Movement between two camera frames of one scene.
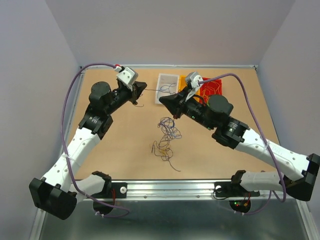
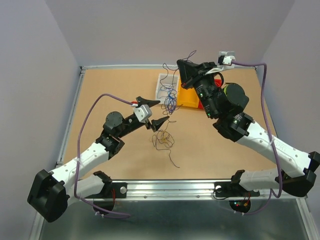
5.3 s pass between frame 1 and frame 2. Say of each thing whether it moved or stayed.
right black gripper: moved
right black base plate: stayed
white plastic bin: stayed
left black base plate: stayed
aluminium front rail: stayed
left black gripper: moved
